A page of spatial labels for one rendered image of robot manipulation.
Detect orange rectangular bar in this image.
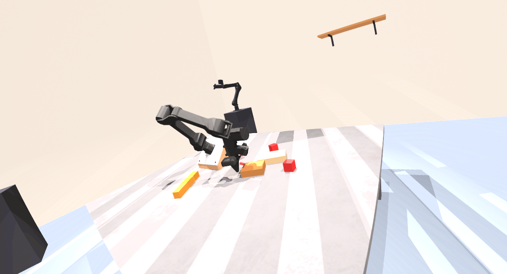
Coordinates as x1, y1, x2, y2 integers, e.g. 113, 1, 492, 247
173, 171, 200, 199

